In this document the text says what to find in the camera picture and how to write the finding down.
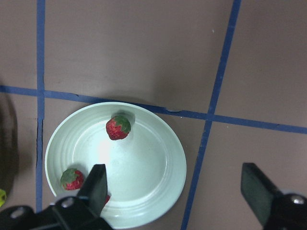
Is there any yellow banana bunch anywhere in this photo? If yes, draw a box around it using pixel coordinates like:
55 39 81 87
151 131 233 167
0 189 7 207

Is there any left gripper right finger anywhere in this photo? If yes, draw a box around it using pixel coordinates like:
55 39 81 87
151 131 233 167
240 162 307 230

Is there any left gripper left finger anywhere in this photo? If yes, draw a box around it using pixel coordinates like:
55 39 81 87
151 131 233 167
0 164 112 230

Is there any brown wicker basket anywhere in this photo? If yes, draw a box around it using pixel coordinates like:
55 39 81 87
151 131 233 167
0 93 19 194

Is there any light green plate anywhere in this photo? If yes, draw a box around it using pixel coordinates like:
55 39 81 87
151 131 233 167
45 102 187 229

